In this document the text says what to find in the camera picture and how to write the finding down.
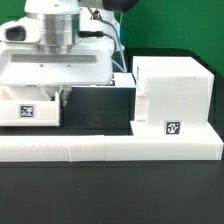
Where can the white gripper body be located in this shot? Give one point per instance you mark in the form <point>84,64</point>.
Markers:
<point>89,63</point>

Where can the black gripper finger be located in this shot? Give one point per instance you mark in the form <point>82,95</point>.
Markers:
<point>64,93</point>

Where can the white front drawer tray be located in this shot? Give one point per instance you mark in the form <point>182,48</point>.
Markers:
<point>28,106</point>

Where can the white drawer cabinet box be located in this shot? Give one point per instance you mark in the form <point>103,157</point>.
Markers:
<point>171,89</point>

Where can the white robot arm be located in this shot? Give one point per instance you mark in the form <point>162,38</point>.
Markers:
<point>59,44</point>

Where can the white marker sheet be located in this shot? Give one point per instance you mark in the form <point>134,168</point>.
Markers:
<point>122,80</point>

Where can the white L-shaped fence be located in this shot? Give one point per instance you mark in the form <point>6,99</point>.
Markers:
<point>195,144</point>

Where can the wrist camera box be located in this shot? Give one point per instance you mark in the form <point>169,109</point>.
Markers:
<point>24,30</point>

